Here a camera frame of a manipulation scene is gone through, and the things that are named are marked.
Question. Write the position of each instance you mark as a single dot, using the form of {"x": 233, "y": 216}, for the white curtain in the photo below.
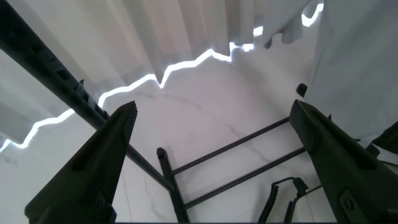
{"x": 155, "y": 31}

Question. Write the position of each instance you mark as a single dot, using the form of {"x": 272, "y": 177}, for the pale grey shorts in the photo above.
{"x": 357, "y": 62}

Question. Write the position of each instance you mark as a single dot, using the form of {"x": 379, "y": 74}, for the black clothes rack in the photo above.
{"x": 46, "y": 68}

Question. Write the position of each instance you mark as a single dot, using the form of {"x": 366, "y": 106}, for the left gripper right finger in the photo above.
{"x": 348, "y": 174}

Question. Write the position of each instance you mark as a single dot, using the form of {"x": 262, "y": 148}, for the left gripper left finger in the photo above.
{"x": 93, "y": 174}

